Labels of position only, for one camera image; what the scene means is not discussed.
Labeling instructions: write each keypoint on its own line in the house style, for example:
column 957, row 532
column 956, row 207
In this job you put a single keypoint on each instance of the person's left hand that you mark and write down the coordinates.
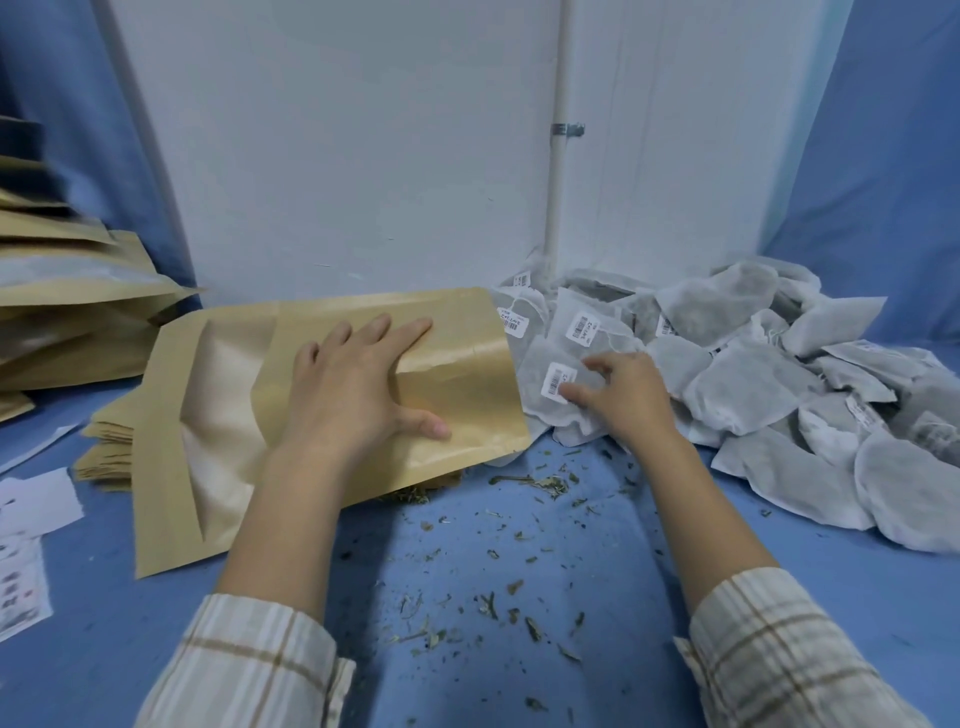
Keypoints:
column 345, row 405

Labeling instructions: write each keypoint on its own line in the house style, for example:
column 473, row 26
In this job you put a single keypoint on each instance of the person's right hand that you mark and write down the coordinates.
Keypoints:
column 637, row 401

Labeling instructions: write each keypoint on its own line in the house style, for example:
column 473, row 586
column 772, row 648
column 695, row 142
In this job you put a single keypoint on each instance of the pile of white tea bags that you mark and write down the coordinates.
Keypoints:
column 750, row 375

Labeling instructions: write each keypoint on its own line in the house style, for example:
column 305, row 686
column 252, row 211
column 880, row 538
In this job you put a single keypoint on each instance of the kraft paper pouch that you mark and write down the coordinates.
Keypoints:
column 465, row 390

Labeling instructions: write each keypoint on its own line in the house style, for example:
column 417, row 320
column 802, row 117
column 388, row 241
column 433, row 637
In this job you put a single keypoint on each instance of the stack of kraft pouches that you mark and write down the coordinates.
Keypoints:
column 105, row 442

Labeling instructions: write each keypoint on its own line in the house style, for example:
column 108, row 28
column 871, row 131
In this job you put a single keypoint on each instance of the pile of kraft pouches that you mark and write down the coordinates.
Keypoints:
column 67, row 315

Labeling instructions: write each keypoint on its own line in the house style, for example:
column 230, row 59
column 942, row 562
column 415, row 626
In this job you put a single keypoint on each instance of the white paper labels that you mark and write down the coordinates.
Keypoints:
column 37, row 502

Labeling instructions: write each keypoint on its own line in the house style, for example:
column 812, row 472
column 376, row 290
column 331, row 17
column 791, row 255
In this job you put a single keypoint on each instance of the person's left forearm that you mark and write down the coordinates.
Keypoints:
column 270, row 600

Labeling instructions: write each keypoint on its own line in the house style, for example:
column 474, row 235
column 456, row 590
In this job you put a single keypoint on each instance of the person's right forearm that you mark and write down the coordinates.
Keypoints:
column 750, row 622

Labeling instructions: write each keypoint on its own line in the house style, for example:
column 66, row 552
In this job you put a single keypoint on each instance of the grey pipe clamp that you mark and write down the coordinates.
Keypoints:
column 568, row 129

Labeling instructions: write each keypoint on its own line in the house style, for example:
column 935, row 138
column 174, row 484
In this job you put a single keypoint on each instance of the blue table cover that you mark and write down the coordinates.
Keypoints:
column 825, row 615

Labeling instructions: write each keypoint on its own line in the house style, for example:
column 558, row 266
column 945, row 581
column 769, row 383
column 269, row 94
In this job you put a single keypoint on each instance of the blue curtain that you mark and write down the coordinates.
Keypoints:
column 75, row 75
column 877, row 187

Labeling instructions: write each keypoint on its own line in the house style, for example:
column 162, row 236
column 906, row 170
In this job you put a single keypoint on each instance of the white wall pipe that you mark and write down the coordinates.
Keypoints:
column 560, row 75

